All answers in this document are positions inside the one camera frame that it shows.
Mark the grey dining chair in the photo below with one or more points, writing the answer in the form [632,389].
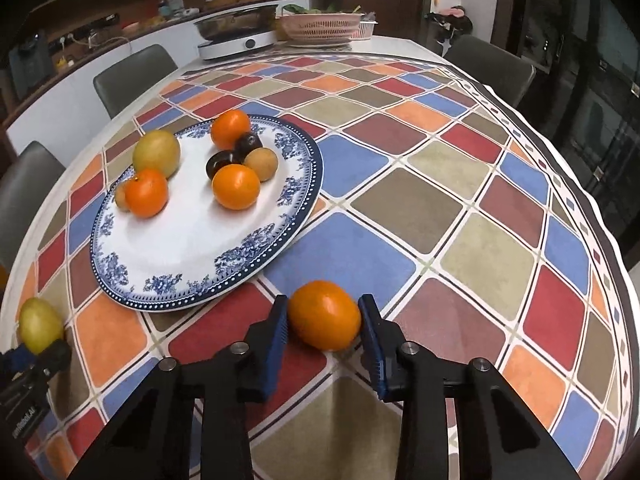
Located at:
[135,80]
[25,195]
[490,65]

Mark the dark jacket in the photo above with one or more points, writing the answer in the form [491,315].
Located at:
[457,27]

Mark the green leafy vegetables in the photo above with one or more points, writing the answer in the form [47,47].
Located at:
[295,9]

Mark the steel cooking pan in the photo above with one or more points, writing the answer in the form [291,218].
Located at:
[235,22]

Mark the large yellow-green pear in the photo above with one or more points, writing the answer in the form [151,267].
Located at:
[156,152]

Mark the white counter cabinet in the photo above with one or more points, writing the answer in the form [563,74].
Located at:
[60,110]

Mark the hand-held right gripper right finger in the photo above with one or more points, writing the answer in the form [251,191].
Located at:
[372,355]

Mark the round brown longan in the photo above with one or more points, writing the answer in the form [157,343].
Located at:
[261,164]

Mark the black countertop appliance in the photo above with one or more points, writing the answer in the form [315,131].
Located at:
[30,67]

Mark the small brown longan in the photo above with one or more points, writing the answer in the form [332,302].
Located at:
[120,196]

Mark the dark purple plum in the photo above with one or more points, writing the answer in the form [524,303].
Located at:
[248,142]
[220,161]

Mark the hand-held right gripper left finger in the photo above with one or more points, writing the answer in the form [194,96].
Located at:
[276,350]

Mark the colourful checkered tablecloth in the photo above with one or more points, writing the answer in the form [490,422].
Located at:
[425,210]

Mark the large orange tangerine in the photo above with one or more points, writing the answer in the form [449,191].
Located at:
[325,315]

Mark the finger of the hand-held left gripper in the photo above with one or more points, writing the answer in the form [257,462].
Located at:
[55,357]
[17,359]

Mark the pink hat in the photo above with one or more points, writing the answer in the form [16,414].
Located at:
[452,10]

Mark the white induction cooker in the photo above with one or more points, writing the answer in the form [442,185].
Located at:
[235,48]

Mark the blue patterned white plate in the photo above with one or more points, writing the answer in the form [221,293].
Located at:
[200,240]

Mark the pink plastic colander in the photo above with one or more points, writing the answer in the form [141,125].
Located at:
[320,27]

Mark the dark glass sliding door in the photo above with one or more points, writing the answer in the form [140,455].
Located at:
[575,85]

